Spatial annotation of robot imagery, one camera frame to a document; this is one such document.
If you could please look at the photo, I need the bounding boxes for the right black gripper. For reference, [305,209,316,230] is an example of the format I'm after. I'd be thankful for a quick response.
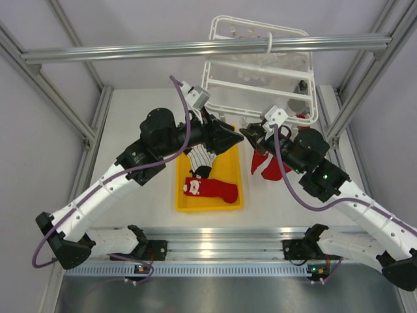
[241,122,306,175]

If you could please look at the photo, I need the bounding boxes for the aluminium top crossbar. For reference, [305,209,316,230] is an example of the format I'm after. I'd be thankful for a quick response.
[21,33,392,64]

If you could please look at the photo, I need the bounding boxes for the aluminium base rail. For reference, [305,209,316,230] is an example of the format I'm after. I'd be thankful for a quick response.
[81,226,408,278]

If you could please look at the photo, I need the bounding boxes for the white plastic clip hanger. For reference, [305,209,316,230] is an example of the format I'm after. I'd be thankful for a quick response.
[201,15,319,127]

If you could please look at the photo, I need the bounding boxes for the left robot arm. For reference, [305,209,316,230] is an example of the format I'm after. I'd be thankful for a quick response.
[35,108,244,270]

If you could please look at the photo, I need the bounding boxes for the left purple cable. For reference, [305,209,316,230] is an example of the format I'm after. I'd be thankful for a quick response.
[31,75,193,270]

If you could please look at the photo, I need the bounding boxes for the yellow plastic tray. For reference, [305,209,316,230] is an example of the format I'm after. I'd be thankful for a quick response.
[175,145,244,213]

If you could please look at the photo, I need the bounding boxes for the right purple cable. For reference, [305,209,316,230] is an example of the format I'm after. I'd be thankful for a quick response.
[272,123,417,239]

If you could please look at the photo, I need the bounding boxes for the striped black white sock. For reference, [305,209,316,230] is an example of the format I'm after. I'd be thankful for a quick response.
[184,144,217,179]

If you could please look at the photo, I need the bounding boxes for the purple cable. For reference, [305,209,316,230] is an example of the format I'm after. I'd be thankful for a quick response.
[272,123,417,239]
[31,75,193,270]

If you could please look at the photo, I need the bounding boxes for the grey sock on hanger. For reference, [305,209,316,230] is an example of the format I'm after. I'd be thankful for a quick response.
[285,80,310,115]

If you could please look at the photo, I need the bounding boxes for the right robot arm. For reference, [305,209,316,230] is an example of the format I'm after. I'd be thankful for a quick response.
[240,123,416,291]

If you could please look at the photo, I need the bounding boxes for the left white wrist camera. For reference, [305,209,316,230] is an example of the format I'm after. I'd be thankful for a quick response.
[180,82,210,112]

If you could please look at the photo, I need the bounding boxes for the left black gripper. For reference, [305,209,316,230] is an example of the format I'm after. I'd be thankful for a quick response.
[158,107,243,158]

